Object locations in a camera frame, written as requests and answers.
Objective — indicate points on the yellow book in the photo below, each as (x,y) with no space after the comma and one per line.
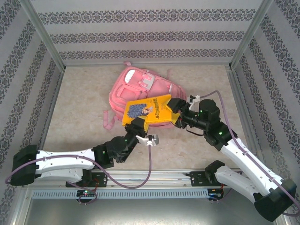
(154,110)

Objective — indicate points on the pink backpack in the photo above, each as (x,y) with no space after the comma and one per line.
(133,86)

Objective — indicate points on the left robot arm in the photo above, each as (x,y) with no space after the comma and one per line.
(65,159)

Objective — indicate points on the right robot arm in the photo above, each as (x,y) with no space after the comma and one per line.
(248,159)

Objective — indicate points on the grey metal panel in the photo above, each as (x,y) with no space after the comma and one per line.
(150,213)

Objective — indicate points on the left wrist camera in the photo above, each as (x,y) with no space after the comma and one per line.
(150,140)

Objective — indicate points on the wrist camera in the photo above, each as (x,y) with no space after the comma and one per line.
(150,140)
(195,96)

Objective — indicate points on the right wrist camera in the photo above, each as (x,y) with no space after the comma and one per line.
(195,96)

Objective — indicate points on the aluminium side rail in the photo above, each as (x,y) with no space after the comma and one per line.
(241,105)
(49,117)

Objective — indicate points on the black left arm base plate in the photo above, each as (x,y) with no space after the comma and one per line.
(102,179)

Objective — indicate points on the aluminium mounting rail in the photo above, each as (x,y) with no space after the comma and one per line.
(145,178)

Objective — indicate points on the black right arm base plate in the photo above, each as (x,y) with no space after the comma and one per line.
(197,179)

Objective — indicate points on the aluminium frame post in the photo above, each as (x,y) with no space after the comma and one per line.
(253,30)
(39,28)

